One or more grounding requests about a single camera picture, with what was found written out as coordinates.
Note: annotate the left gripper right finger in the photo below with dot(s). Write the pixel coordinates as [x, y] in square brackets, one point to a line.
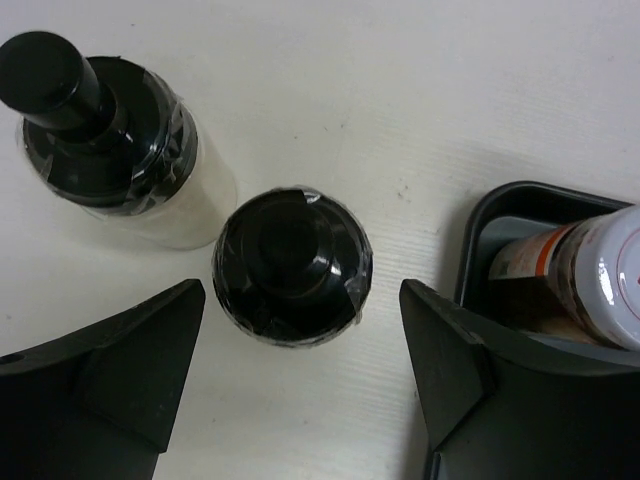
[499, 404]

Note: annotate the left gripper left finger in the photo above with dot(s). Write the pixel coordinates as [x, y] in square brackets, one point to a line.
[101, 402]

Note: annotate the black-cap brown spice bottle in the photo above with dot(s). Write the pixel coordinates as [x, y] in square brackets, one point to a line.
[292, 267]

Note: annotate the black-cap white powder bottle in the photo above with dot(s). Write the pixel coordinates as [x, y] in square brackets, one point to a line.
[113, 138]

